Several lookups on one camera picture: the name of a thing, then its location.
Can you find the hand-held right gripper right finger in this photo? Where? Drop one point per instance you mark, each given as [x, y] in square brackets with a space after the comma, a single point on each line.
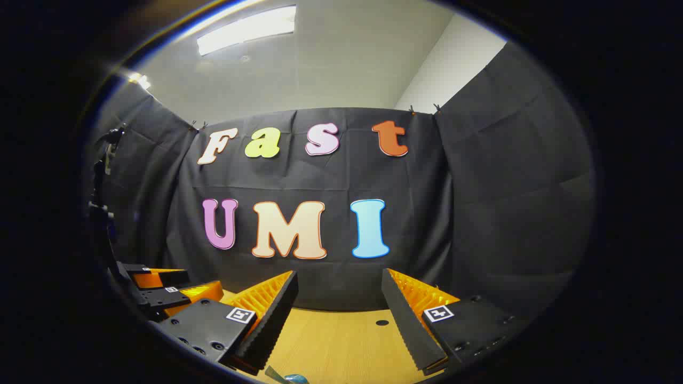
[408, 325]

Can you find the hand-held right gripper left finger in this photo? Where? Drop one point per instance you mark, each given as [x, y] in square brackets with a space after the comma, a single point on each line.
[275, 320]

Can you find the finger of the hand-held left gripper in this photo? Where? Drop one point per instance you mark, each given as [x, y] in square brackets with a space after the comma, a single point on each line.
[160, 278]
[160, 298]

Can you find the blue skin care bottle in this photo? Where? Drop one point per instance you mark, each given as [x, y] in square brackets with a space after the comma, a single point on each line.
[296, 379]

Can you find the small ceiling light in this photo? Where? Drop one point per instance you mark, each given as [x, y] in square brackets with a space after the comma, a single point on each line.
[140, 80]

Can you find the black backdrop cloth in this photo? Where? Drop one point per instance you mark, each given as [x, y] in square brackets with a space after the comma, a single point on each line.
[480, 186]

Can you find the long ceiling light panel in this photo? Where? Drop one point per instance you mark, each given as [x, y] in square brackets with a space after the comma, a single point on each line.
[245, 29]

